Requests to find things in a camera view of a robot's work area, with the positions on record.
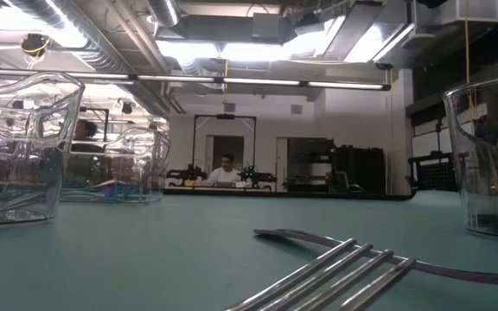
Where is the person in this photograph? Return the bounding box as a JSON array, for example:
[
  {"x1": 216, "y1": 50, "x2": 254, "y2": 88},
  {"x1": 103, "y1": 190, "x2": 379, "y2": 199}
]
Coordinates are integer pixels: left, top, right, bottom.
[
  {"x1": 205, "y1": 153, "x2": 244, "y2": 187},
  {"x1": 61, "y1": 119, "x2": 107, "y2": 187}
]

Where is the background work table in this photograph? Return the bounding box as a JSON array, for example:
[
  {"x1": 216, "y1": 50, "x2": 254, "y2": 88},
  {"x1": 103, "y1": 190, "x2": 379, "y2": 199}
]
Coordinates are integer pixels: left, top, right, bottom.
[{"x1": 163, "y1": 183, "x2": 278, "y2": 194}]

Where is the long ceiling tube light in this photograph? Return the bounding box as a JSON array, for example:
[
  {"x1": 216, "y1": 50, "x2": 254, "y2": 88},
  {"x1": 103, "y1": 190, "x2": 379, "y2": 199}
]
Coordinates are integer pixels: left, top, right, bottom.
[{"x1": 0, "y1": 67, "x2": 392, "y2": 92}]

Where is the clear glass baking dish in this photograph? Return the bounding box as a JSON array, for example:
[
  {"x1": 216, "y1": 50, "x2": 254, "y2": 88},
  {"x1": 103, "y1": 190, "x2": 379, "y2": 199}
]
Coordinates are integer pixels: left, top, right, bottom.
[
  {"x1": 0, "y1": 71, "x2": 86, "y2": 228},
  {"x1": 61, "y1": 127, "x2": 172, "y2": 204},
  {"x1": 442, "y1": 71, "x2": 498, "y2": 239}
]

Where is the black cabinet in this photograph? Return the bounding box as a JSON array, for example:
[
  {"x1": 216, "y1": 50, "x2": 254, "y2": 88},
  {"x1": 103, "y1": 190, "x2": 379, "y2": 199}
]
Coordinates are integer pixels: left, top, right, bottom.
[{"x1": 333, "y1": 145, "x2": 387, "y2": 195}]

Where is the green table mat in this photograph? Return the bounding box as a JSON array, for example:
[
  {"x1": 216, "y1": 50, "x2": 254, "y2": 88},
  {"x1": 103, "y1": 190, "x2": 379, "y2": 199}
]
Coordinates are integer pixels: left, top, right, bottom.
[{"x1": 0, "y1": 188, "x2": 498, "y2": 311}]

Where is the whiteboard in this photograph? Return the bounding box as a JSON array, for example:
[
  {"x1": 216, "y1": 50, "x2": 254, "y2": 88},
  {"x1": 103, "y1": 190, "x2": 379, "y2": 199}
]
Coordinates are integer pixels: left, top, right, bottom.
[{"x1": 411, "y1": 124, "x2": 469, "y2": 159}]

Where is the black rack cart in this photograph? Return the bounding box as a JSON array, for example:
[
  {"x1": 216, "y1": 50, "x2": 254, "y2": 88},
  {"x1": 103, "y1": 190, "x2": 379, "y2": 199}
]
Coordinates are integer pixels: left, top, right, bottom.
[{"x1": 407, "y1": 149, "x2": 463, "y2": 194}]

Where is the black ceiling-mounted device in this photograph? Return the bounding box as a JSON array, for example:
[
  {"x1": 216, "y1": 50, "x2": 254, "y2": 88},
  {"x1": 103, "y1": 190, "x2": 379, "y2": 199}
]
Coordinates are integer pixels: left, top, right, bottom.
[{"x1": 18, "y1": 32, "x2": 52, "y2": 60}]

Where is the background black rig frame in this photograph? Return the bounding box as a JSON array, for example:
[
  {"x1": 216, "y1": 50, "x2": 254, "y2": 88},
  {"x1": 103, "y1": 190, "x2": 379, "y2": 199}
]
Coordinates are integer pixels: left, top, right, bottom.
[{"x1": 191, "y1": 113, "x2": 259, "y2": 187}]

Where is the black metal table frame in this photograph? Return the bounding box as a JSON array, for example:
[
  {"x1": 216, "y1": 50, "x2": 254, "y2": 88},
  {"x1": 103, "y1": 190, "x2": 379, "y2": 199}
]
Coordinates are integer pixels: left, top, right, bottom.
[{"x1": 162, "y1": 187, "x2": 418, "y2": 202}]

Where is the silver flexible ceiling duct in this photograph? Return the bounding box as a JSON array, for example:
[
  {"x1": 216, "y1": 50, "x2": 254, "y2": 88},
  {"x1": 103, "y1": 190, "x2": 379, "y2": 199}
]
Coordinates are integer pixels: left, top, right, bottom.
[{"x1": 144, "y1": 0, "x2": 182, "y2": 28}]

